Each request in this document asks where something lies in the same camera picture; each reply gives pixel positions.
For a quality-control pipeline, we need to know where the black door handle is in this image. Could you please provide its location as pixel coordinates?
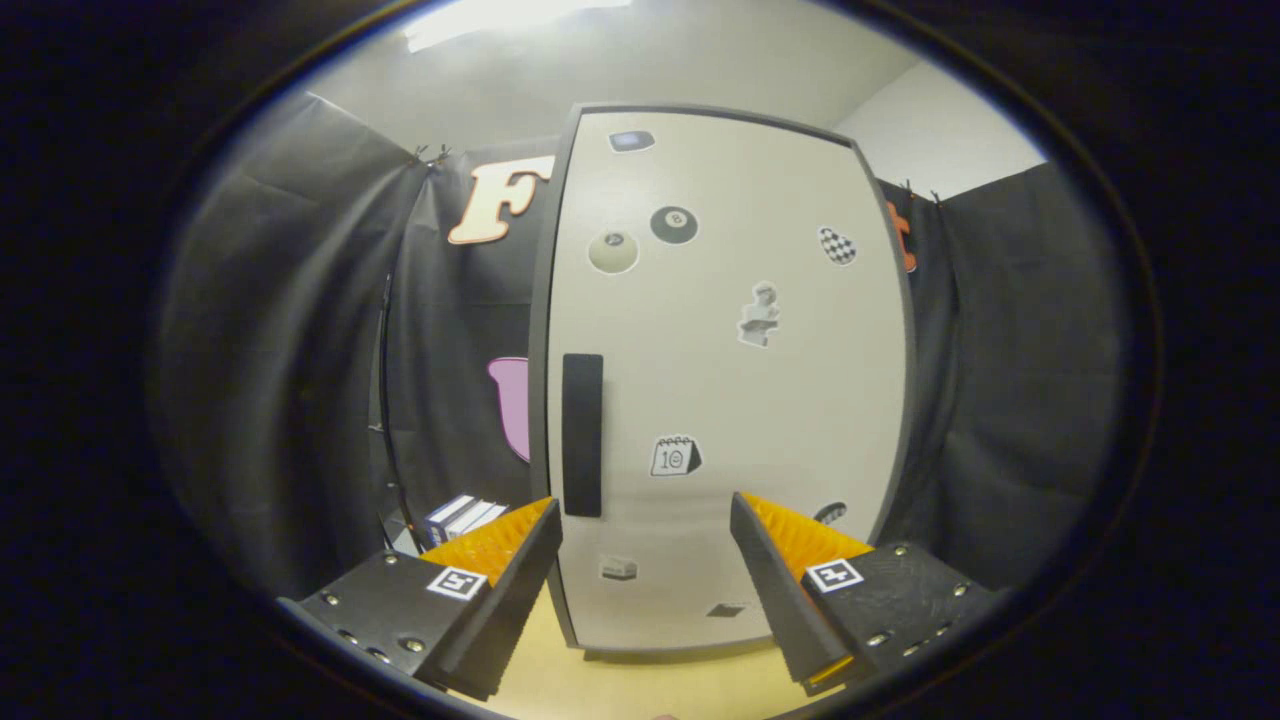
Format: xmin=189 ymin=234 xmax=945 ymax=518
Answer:
xmin=562 ymin=353 xmax=605 ymax=518

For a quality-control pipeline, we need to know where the black backdrop stand pole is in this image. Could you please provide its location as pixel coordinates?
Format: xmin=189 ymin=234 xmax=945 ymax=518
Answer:
xmin=376 ymin=270 xmax=416 ymax=531

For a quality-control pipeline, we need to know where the grey cabinet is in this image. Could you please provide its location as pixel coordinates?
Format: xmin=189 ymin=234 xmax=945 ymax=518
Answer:
xmin=527 ymin=102 xmax=916 ymax=663

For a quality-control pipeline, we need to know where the black backdrop cloth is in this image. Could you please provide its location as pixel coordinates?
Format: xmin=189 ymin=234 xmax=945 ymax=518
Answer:
xmin=150 ymin=90 xmax=1131 ymax=601

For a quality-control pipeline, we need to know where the white cabinet door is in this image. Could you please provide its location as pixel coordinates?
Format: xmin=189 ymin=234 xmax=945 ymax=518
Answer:
xmin=545 ymin=110 xmax=909 ymax=651

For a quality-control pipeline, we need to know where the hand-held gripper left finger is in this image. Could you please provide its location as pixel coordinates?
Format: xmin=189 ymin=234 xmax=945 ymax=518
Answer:
xmin=278 ymin=496 xmax=564 ymax=701

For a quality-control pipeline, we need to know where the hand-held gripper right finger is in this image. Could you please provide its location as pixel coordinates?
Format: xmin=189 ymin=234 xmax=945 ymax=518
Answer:
xmin=730 ymin=490 xmax=1006 ymax=698

